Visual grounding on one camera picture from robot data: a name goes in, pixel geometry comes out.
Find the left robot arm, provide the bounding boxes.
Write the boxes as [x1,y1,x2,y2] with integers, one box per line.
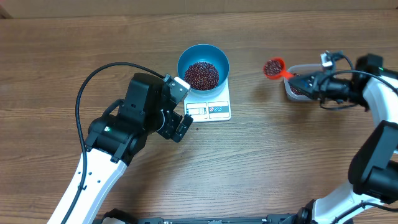
[49,73,193,223]

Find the clear plastic container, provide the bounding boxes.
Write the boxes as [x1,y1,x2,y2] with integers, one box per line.
[284,64,322,101]

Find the red beans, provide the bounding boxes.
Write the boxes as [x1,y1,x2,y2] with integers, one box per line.
[184,62,219,91]

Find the white digital kitchen scale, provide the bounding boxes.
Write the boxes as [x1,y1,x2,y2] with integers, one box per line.
[184,79,231,123]

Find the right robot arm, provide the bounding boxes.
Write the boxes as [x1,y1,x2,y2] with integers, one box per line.
[279,52,397,223]

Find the blue bowl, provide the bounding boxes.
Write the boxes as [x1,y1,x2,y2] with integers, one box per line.
[177,44,230,86]

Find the red measuring scoop blue handle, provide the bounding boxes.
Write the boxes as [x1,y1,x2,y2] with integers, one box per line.
[263,58,294,80]

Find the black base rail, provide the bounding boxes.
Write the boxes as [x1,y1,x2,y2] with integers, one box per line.
[92,208,316,224]

